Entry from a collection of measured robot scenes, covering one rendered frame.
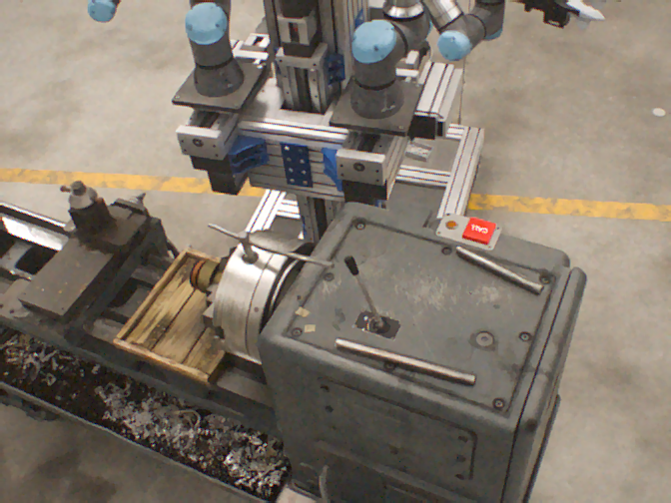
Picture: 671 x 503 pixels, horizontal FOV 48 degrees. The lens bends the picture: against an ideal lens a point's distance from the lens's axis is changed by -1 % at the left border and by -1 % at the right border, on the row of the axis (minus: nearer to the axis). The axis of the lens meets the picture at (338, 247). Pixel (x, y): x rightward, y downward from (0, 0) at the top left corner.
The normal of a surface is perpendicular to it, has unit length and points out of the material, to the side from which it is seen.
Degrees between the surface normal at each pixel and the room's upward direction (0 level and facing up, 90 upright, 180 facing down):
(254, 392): 0
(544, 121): 0
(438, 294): 0
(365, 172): 90
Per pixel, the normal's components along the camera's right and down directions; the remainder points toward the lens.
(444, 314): -0.08, -0.66
